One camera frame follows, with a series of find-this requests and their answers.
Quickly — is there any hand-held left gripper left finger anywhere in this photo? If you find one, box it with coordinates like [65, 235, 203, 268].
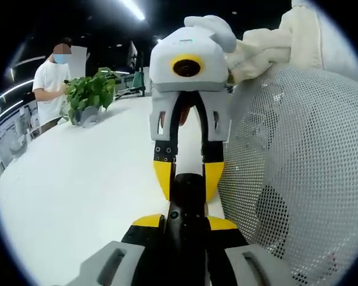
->
[71, 213, 168, 286]

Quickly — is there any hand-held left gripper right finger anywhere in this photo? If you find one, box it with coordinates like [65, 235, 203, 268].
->
[206, 216, 300, 286]

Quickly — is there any black remote control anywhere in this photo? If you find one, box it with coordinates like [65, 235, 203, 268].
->
[163, 173, 212, 286]

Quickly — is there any person's right hand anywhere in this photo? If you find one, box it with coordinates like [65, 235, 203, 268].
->
[179, 102, 193, 126]

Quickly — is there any black and green stand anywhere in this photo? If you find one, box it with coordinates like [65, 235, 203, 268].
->
[115, 49, 147, 98]

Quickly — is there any potted green plant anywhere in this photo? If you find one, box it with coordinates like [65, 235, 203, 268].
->
[63, 67, 118, 128]

